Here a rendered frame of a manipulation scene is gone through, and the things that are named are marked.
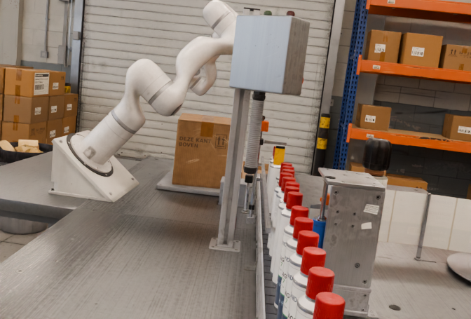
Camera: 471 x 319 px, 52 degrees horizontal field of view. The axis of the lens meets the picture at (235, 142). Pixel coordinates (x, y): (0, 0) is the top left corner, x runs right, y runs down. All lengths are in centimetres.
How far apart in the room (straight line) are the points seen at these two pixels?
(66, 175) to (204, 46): 68
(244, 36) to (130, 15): 489
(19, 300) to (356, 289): 66
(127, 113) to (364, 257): 107
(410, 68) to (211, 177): 350
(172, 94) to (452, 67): 401
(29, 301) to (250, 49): 76
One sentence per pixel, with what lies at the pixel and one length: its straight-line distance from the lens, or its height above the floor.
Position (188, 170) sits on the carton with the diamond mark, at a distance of 196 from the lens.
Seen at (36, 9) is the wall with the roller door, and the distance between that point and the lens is 675.
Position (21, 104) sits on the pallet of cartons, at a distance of 492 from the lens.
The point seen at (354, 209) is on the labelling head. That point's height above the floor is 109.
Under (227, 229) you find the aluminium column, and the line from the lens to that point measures 139.
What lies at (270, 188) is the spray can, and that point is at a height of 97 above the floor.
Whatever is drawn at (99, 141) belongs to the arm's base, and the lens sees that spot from 181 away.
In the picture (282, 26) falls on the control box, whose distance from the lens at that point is 120.
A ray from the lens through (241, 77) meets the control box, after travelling 125.
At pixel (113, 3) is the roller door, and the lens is 620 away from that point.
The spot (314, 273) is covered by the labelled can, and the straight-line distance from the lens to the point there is 64.
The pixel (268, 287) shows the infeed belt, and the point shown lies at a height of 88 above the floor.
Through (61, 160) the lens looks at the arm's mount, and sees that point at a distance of 180.
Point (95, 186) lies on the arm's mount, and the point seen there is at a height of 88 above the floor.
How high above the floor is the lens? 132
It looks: 8 degrees down
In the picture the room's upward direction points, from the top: 6 degrees clockwise
